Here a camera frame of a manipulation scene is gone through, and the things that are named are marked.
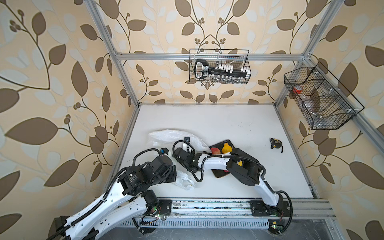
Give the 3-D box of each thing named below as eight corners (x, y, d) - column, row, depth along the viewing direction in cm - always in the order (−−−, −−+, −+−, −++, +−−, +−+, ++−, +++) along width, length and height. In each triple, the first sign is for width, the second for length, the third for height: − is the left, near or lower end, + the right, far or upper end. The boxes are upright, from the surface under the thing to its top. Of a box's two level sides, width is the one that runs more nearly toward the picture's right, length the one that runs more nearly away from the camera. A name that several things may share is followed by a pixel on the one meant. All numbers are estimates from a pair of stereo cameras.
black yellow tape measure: (269, 149, 97) (270, 147, 95) (269, 139, 102) (271, 137, 99) (280, 152, 96) (282, 150, 93) (280, 143, 100) (282, 140, 98)
